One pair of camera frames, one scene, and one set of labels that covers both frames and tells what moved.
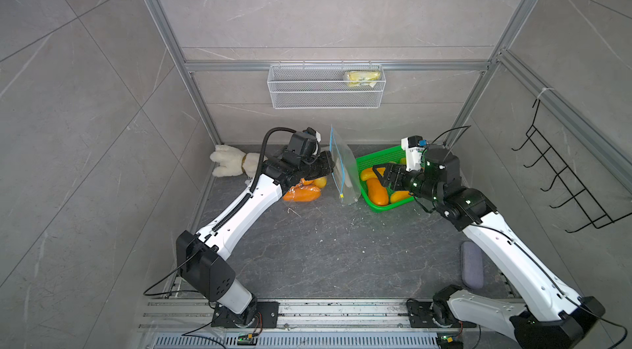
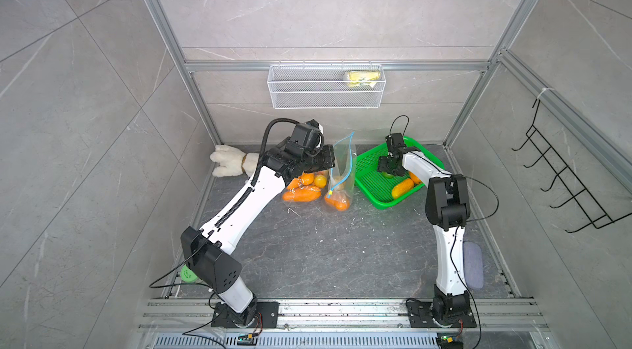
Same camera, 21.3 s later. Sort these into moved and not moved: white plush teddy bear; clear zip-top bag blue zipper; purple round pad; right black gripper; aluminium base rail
Moved: right black gripper
Not moved: white plush teddy bear; clear zip-top bag blue zipper; purple round pad; aluminium base rail
